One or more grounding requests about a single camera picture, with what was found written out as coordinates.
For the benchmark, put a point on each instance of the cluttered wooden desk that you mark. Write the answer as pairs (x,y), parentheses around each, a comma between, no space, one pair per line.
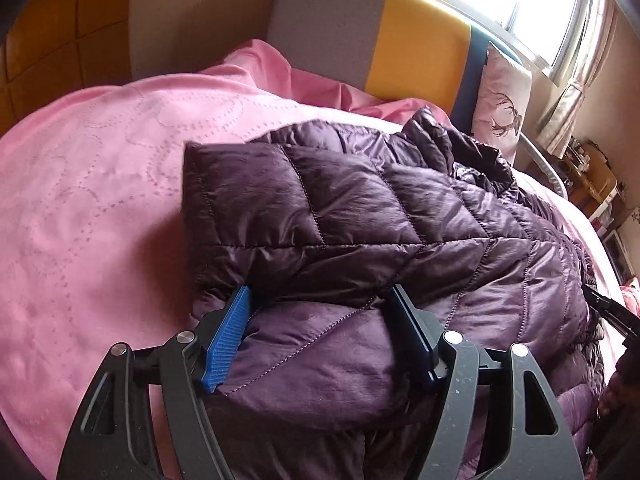
(592,180)

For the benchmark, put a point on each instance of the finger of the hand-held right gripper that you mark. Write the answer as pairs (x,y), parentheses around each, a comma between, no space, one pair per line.
(612,312)

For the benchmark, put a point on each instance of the pink star print curtain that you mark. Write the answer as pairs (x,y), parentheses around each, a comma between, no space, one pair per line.
(565,115)

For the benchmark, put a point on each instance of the grey yellow blue headboard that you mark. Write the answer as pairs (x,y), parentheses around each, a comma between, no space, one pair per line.
(415,45)

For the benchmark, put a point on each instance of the wooden wardrobe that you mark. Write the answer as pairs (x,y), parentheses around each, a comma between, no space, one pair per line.
(50,35)

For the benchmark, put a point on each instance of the grey bed rail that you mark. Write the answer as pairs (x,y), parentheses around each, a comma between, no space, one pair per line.
(542,157)

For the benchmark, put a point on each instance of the purple puffer jacket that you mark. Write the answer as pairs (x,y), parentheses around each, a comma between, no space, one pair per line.
(350,210)

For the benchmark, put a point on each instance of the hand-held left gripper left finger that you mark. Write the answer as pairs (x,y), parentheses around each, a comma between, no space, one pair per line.
(227,340)

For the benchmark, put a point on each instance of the pink deer print pillow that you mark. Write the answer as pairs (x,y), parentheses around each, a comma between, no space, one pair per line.
(500,95)

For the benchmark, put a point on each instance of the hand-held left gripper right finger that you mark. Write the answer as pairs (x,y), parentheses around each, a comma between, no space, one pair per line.
(415,340)

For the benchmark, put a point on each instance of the pink dotted blanket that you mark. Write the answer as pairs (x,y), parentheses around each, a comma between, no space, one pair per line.
(100,210)

